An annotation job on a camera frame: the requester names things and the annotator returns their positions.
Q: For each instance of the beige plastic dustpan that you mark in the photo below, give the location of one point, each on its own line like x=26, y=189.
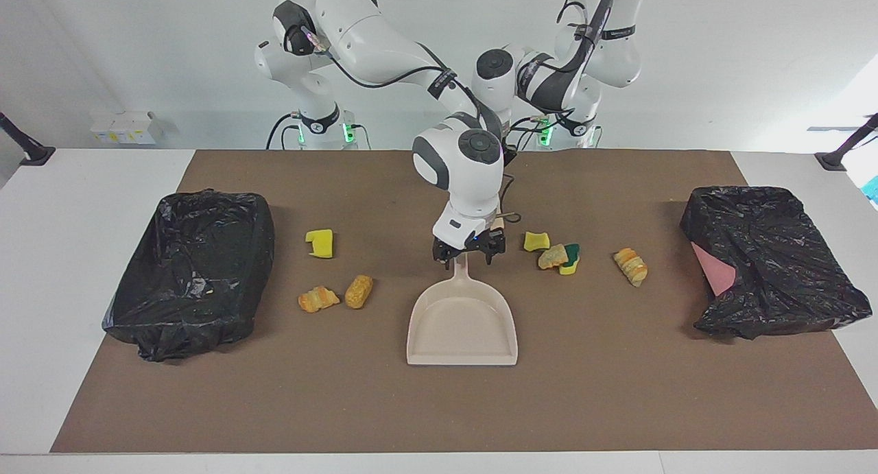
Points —
x=463, y=323

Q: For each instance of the white wall socket boxes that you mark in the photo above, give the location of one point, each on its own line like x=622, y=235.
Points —
x=127, y=127

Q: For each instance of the notched yellow sponge piece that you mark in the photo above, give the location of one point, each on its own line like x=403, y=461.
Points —
x=321, y=244

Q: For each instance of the black bag lined bin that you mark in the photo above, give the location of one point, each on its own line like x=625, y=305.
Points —
x=171, y=309

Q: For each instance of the small striped croissant piece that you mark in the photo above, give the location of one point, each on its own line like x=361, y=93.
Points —
x=317, y=300

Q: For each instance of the black camera stand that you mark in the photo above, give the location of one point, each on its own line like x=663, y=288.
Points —
x=34, y=155
x=833, y=160

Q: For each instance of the brown bread roll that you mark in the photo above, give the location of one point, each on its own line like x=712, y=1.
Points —
x=359, y=291

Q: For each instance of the pink bin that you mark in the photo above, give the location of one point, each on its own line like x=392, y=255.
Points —
x=717, y=275

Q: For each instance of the small yellow sponge piece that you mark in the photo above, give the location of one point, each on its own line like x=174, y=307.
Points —
x=536, y=241

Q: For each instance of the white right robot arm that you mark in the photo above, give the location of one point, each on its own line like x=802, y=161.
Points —
x=384, y=35

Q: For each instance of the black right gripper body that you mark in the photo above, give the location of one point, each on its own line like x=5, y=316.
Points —
x=466, y=242

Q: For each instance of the teal object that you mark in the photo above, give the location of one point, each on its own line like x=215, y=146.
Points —
x=872, y=189

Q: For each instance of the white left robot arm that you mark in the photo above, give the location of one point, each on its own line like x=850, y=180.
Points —
x=617, y=55

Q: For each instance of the brown table mat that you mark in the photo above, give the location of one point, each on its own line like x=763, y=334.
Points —
x=439, y=405

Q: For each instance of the pale bread piece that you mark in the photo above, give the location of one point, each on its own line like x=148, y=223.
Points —
x=551, y=257

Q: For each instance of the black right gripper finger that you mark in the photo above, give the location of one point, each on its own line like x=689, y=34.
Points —
x=494, y=247
x=442, y=253

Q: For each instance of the large striped croissant piece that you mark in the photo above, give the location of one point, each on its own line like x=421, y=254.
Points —
x=631, y=267

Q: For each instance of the crumpled black trash bag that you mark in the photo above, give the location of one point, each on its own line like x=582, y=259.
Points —
x=789, y=254

